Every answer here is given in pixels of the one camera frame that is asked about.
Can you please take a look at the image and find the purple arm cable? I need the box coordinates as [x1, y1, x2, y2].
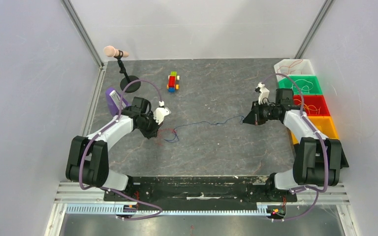
[78, 79, 163, 221]
[262, 73, 330, 223]

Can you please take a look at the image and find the yellow storage bin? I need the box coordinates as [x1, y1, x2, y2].
[283, 114, 339, 144]

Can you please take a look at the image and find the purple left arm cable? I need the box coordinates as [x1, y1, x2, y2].
[78, 79, 163, 221]

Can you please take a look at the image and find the grey slotted cable duct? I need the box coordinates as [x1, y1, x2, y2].
[65, 203, 276, 217]

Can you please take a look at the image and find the aluminium frame post left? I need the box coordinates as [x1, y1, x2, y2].
[61, 0, 104, 68]

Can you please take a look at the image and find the white storage bin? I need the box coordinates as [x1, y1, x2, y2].
[274, 59, 315, 76]

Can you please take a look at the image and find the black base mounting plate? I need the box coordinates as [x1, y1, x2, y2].
[103, 175, 309, 211]

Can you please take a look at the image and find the aluminium frame post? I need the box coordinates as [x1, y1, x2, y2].
[61, 0, 104, 68]
[294, 0, 335, 59]

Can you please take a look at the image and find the black storage bin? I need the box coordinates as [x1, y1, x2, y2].
[341, 145, 349, 169]

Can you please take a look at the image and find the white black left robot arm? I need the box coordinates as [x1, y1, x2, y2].
[65, 97, 171, 201]

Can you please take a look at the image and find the pink microphone on black stand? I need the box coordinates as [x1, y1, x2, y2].
[103, 46, 141, 93]

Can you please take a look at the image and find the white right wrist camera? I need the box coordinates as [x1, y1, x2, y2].
[255, 83, 270, 105]

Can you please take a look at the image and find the white cable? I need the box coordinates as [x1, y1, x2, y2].
[290, 78, 314, 94]

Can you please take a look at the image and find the blue cable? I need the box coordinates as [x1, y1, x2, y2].
[163, 115, 246, 143]

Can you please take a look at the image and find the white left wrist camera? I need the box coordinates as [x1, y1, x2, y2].
[153, 101, 171, 125]

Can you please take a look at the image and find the colourful toy brick car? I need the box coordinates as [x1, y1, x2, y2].
[166, 71, 180, 93]

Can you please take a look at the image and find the green storage bin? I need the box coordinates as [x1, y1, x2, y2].
[278, 75, 323, 95]

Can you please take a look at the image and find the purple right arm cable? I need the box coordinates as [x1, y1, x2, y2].
[262, 73, 330, 223]

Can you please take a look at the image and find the red storage bin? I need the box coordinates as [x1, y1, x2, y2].
[293, 95, 330, 116]

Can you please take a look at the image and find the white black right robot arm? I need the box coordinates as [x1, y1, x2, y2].
[243, 88, 348, 201]

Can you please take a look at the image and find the red cable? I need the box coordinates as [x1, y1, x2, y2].
[155, 127, 179, 147]

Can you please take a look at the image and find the aluminium frame post right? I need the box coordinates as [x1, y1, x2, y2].
[294, 0, 335, 59]

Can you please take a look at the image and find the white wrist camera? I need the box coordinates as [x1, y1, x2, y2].
[153, 101, 171, 125]
[255, 83, 270, 105]

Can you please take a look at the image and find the purple metronome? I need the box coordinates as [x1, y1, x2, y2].
[105, 88, 130, 117]

